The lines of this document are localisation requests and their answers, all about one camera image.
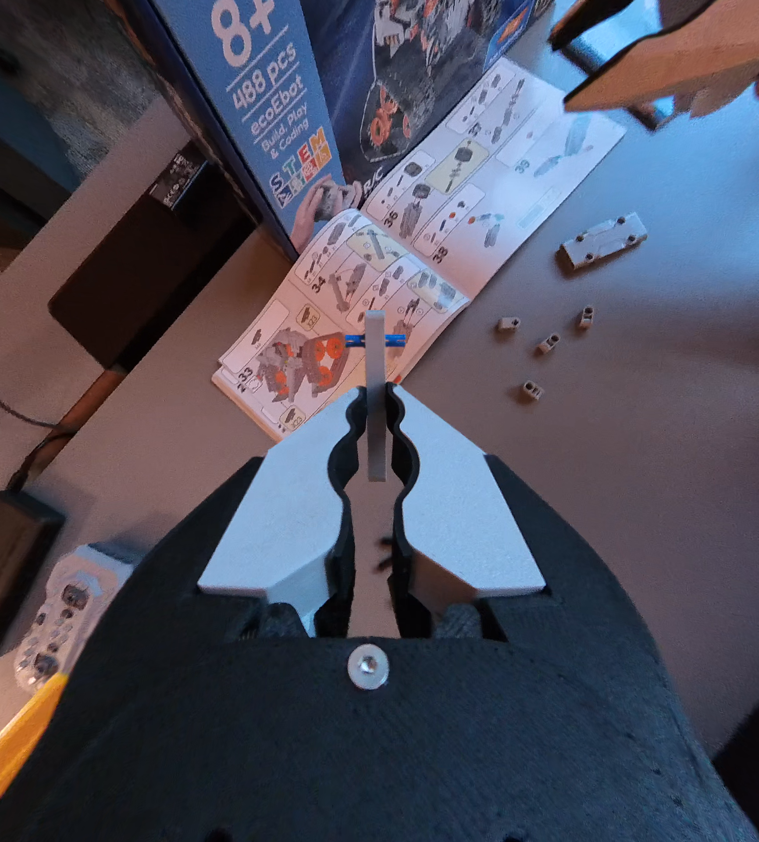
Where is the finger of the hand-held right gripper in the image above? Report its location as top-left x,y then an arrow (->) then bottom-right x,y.
562,28 -> 759,118
547,0 -> 638,54

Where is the open white instruction booklet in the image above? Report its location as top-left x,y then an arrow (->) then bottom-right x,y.
211,58 -> 627,443

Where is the yellow plastic parts bin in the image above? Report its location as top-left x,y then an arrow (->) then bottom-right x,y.
0,671 -> 70,820

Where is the grey control module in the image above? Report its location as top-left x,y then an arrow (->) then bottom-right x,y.
14,542 -> 146,692

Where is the dark blue toy kit box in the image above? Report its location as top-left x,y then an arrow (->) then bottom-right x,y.
119,0 -> 558,260

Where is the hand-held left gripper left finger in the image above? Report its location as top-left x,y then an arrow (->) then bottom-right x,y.
196,387 -> 367,638

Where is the dark upright device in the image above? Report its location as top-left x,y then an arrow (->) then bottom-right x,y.
48,140 -> 258,372

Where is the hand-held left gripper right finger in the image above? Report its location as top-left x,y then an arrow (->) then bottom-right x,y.
386,383 -> 548,638

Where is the grey rectangular panel brick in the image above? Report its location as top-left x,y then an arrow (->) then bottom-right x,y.
557,212 -> 650,272

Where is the black flat electronics box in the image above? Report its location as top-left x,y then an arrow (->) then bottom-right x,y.
0,490 -> 66,673

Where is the black cable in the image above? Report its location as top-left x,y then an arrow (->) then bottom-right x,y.
0,364 -> 91,494

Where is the grey perforated building beam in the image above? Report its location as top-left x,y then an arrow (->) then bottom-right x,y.
364,310 -> 390,482

